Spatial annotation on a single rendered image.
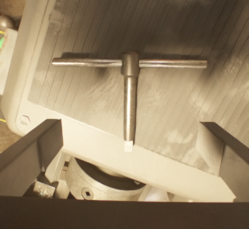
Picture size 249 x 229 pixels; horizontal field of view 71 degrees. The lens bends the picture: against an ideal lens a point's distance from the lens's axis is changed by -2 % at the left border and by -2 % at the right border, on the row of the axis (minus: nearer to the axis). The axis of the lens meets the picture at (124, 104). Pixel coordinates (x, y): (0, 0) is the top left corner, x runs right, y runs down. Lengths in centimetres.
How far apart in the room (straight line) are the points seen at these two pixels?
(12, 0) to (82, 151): 173
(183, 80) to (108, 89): 11
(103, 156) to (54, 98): 12
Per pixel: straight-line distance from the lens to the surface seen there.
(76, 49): 26
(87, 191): 53
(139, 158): 30
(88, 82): 26
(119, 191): 50
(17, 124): 32
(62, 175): 61
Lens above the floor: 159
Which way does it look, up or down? 75 degrees down
